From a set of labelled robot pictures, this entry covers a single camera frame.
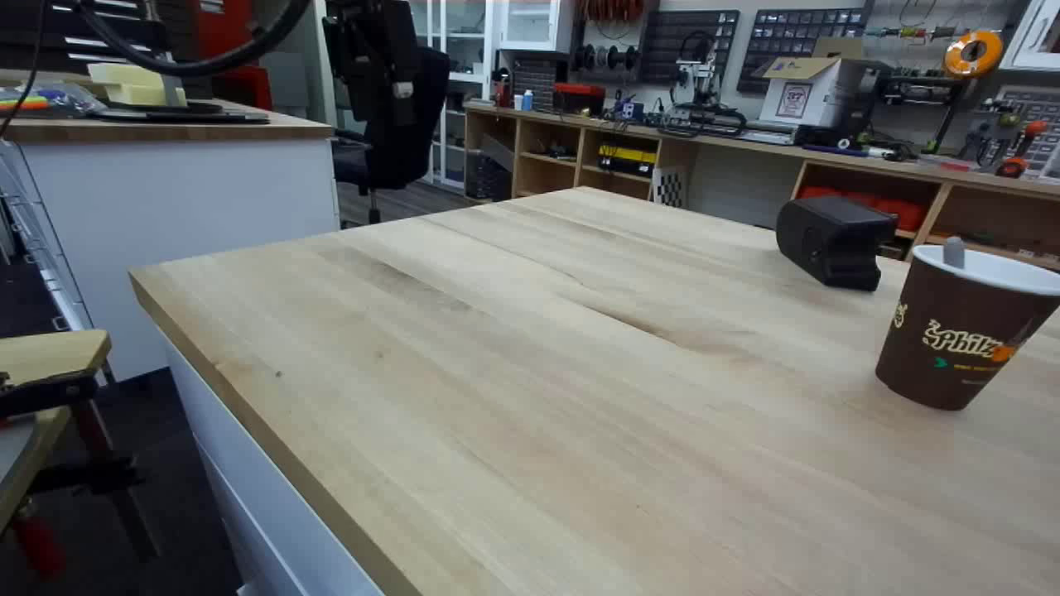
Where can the orange power drill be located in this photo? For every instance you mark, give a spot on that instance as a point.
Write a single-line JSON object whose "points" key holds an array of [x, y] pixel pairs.
{"points": [[1022, 144]]}

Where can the yellow black tool case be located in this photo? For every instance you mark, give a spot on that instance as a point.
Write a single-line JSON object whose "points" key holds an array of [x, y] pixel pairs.
{"points": [[626, 156]]}

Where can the brown paper coffee cup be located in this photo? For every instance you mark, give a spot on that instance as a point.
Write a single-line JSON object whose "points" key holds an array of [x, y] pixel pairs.
{"points": [[950, 342]]}

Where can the black flat tray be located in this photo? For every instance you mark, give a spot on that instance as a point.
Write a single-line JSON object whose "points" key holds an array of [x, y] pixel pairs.
{"points": [[178, 111]]}

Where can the black drill press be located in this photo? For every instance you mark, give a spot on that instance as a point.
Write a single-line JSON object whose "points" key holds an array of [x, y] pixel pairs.
{"points": [[706, 103]]}

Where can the narrow black pegboard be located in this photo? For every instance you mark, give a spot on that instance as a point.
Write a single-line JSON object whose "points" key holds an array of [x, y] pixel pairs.
{"points": [[691, 34]]}

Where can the red storage bin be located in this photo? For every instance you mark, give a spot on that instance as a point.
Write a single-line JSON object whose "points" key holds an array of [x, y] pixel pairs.
{"points": [[872, 206]]}

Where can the wide black pegboard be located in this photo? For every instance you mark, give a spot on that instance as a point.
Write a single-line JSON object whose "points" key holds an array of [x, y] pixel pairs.
{"points": [[798, 37]]}

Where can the black red toolbox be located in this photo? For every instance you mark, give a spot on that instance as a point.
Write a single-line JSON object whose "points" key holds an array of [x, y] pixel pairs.
{"points": [[580, 99]]}

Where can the wooden stand with clamp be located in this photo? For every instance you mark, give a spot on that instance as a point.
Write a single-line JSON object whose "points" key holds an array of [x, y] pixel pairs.
{"points": [[52, 366]]}

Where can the red machine part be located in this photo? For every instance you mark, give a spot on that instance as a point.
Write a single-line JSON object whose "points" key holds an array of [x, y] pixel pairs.
{"points": [[237, 43]]}

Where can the black bench machine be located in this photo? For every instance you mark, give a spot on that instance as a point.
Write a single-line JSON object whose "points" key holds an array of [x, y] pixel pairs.
{"points": [[872, 103]]}

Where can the white metal frame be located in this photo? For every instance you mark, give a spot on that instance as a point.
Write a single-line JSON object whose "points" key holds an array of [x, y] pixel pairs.
{"points": [[34, 234]]}

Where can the small black box device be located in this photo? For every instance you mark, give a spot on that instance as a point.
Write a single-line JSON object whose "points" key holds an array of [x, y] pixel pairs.
{"points": [[831, 235]]}

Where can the white glass door cabinet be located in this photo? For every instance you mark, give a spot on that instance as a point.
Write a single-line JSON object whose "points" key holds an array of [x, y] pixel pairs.
{"points": [[466, 43]]}

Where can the white framed board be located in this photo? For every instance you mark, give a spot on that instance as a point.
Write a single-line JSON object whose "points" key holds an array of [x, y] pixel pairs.
{"points": [[1044, 34]]}

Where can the light wooden shelf unit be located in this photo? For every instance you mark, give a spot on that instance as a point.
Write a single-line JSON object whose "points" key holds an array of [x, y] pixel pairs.
{"points": [[750, 165]]}

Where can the black office chair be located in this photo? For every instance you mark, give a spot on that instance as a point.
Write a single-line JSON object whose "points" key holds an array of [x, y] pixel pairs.
{"points": [[385, 99]]}

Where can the orange tape roll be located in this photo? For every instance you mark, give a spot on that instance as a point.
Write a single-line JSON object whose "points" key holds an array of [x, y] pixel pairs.
{"points": [[960, 55]]}

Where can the pale yellow box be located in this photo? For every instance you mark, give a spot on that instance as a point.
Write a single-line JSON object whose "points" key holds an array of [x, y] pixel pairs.
{"points": [[133, 85]]}

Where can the white desk with wooden top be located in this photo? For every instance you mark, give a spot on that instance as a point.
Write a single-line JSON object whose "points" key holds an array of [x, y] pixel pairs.
{"points": [[168, 208]]}

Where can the white cardboard box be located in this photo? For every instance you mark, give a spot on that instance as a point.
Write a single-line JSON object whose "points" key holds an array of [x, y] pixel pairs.
{"points": [[800, 92]]}

